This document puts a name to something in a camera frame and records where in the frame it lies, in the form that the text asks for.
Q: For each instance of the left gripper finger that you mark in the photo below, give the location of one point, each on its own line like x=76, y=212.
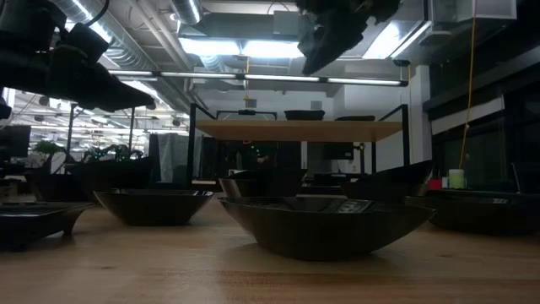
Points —
x=126, y=108
x=93, y=84

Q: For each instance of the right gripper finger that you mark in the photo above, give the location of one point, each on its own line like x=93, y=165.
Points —
x=358, y=31
x=316, y=46

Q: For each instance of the black wavy-cornered mini plate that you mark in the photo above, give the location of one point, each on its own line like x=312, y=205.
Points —
x=388, y=183
x=304, y=115

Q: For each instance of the black rounded mini plate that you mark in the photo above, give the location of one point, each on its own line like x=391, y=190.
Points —
x=355, y=118
x=152, y=209
x=485, y=215

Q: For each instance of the black leaf-shaped mini plate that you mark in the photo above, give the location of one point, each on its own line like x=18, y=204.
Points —
x=320, y=232

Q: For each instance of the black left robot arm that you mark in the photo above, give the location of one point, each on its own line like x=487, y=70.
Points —
x=21, y=21

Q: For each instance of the black square mini plate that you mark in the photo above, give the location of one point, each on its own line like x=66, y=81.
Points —
x=34, y=224

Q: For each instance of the grey ceiling unit box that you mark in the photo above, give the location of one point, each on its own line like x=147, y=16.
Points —
x=286, y=23

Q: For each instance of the background robot arms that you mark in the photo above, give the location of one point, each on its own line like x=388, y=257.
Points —
x=111, y=153

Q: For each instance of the grey partition screen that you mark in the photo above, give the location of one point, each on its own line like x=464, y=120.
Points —
x=173, y=156

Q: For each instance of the dark computer monitor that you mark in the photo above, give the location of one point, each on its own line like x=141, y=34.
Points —
x=14, y=141

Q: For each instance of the small green background plant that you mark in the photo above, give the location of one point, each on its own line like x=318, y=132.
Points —
x=47, y=148

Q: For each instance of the long LED light bar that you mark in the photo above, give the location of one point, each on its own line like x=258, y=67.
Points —
x=198, y=75

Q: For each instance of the wooden shelf with black legs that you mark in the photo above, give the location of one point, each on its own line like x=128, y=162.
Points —
x=295, y=131

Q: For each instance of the white ceiling box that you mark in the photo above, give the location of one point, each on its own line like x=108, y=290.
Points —
x=485, y=9

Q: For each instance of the red box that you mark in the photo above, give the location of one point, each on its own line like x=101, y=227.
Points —
x=435, y=184

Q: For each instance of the pale green cup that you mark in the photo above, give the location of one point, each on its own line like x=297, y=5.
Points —
x=456, y=178

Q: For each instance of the black frame post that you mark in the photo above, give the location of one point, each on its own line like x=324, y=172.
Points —
x=70, y=135
x=131, y=126

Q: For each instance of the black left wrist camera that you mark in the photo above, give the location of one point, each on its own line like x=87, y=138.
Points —
x=86, y=42

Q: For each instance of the grey square wall vent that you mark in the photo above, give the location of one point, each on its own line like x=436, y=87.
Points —
x=251, y=103
x=316, y=105

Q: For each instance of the black camera rig bar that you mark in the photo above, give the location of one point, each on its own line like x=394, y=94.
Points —
x=246, y=112

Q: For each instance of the black wall monitor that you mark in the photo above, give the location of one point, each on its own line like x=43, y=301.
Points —
x=337, y=150

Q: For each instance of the small silver ceiling duct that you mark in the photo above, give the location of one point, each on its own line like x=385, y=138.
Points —
x=187, y=10

